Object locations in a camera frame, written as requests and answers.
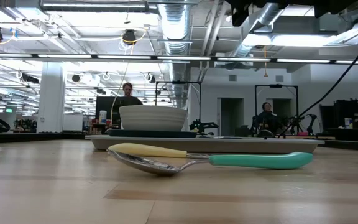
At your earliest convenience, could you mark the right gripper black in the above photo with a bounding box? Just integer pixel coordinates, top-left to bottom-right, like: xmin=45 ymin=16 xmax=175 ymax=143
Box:
xmin=225 ymin=0 xmax=358 ymax=27

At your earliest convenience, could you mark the teal-handled spoon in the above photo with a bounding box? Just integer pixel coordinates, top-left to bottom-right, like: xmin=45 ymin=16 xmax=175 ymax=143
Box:
xmin=106 ymin=148 xmax=314 ymax=177

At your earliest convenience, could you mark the white ribbed bowl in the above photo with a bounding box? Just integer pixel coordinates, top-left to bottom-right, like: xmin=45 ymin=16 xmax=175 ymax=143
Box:
xmin=119 ymin=105 xmax=188 ymax=132

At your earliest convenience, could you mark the dark blue plate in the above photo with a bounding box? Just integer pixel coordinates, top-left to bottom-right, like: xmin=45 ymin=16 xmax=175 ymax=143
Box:
xmin=108 ymin=129 xmax=198 ymax=139

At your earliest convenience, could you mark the yellow-handled knife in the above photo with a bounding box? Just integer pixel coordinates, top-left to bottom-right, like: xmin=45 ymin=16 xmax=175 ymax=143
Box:
xmin=108 ymin=142 xmax=211 ymax=159

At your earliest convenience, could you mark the grey plastic tray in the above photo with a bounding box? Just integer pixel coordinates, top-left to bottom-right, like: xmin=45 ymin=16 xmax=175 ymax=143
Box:
xmin=85 ymin=134 xmax=325 ymax=155

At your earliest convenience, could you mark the seated person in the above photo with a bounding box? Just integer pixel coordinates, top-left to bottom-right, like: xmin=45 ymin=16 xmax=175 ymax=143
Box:
xmin=255 ymin=101 xmax=281 ymax=135

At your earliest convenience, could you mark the long ceiling light bar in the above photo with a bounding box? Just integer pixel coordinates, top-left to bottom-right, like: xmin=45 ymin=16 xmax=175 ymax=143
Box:
xmin=0 ymin=52 xmax=358 ymax=65

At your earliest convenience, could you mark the standing person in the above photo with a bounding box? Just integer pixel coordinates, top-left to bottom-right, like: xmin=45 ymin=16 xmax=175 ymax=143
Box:
xmin=112 ymin=82 xmax=145 ymax=125

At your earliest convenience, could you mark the black monitor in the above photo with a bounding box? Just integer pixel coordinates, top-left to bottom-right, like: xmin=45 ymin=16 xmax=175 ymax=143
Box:
xmin=95 ymin=96 xmax=119 ymax=121

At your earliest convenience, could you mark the white cabinet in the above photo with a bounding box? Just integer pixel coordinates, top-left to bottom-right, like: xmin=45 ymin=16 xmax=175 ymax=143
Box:
xmin=62 ymin=114 xmax=84 ymax=132

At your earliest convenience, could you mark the white building column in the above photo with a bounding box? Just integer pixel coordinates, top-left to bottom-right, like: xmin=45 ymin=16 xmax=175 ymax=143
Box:
xmin=37 ymin=62 xmax=67 ymax=134

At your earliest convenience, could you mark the black station frame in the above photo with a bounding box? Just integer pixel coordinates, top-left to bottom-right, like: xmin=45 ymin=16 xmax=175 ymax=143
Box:
xmin=155 ymin=80 xmax=202 ymax=131
xmin=254 ymin=83 xmax=300 ymax=134

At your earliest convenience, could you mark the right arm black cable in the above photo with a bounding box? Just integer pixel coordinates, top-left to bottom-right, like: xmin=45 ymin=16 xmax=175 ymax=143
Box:
xmin=277 ymin=18 xmax=358 ymax=139

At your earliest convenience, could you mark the silver ventilation duct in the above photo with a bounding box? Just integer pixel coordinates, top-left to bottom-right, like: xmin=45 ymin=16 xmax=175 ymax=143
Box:
xmin=157 ymin=0 xmax=194 ymax=110

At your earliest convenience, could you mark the black aluminium table frame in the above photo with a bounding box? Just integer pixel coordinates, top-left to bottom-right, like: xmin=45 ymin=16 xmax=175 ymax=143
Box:
xmin=0 ymin=132 xmax=358 ymax=153

